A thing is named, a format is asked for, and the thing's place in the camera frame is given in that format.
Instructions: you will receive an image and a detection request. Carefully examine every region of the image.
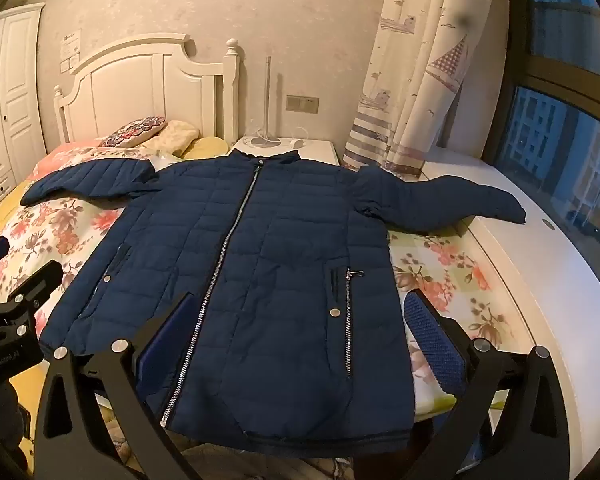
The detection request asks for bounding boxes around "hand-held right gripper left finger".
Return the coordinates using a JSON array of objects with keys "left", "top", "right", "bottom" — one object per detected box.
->
[{"left": 34, "top": 290, "right": 203, "bottom": 480}]

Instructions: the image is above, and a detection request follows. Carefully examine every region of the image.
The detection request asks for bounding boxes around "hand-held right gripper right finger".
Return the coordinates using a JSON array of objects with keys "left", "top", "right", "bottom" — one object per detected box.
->
[{"left": 402, "top": 287, "right": 571, "bottom": 480}]

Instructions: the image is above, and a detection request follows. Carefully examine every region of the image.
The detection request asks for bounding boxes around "navy quilted jacket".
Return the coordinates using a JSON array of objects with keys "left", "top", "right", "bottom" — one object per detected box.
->
[{"left": 20, "top": 152, "right": 527, "bottom": 458}]

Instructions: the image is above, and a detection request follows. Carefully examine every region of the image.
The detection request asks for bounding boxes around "floral bed sheet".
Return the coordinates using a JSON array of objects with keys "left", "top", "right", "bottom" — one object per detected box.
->
[{"left": 0, "top": 141, "right": 518, "bottom": 421}]

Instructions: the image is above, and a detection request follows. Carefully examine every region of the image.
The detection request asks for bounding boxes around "white window sill bench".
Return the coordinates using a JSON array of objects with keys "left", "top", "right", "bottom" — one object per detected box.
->
[{"left": 420, "top": 157, "right": 600, "bottom": 480}]

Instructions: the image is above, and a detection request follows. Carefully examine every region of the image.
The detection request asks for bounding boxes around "white wardrobe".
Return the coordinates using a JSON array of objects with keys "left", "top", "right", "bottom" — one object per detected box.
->
[{"left": 0, "top": 2, "right": 46, "bottom": 221}]

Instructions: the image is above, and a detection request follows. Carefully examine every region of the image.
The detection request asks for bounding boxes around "embroidered pillow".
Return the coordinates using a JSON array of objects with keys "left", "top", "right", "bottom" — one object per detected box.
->
[{"left": 100, "top": 115, "right": 167, "bottom": 148}]

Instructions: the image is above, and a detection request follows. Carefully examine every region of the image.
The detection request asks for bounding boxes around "beige pillow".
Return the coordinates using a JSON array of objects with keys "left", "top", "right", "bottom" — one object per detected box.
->
[{"left": 142, "top": 121, "right": 201, "bottom": 157}]

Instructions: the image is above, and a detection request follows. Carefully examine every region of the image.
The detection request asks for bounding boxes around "yellow pillow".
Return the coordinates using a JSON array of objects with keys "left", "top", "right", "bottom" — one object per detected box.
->
[{"left": 182, "top": 136, "right": 230, "bottom": 160}]

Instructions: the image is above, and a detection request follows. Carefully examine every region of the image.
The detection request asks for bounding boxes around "white bed headboard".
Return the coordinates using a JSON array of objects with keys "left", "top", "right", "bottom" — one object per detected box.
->
[{"left": 52, "top": 34, "right": 241, "bottom": 143}]

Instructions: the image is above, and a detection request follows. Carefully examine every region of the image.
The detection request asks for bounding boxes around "white nightstand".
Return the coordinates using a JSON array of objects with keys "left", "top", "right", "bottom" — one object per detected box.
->
[{"left": 230, "top": 137, "right": 338, "bottom": 166}]

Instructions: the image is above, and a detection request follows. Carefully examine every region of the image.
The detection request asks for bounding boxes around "window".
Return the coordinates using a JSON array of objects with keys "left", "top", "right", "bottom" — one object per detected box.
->
[{"left": 480, "top": 0, "right": 600, "bottom": 246}]

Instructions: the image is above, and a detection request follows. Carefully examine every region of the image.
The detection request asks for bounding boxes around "white pole lamp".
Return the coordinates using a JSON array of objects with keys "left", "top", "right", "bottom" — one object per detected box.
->
[{"left": 244, "top": 56, "right": 282, "bottom": 148}]

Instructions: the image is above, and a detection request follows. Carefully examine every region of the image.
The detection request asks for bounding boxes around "sailboat print curtain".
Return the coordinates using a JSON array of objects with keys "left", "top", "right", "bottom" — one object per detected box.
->
[{"left": 342, "top": 0, "right": 511, "bottom": 181}]

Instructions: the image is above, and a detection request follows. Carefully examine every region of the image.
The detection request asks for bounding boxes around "paper wall notice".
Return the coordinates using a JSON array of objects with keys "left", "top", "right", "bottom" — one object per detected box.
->
[{"left": 60, "top": 29, "right": 82, "bottom": 73}]

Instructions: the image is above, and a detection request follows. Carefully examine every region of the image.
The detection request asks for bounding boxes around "white charger cable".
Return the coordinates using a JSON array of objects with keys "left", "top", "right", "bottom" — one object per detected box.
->
[{"left": 247, "top": 119, "right": 311, "bottom": 151}]

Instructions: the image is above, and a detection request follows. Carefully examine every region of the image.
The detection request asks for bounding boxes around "wall socket panel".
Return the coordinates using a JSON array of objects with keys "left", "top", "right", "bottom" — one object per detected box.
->
[{"left": 286, "top": 95, "right": 320, "bottom": 113}]

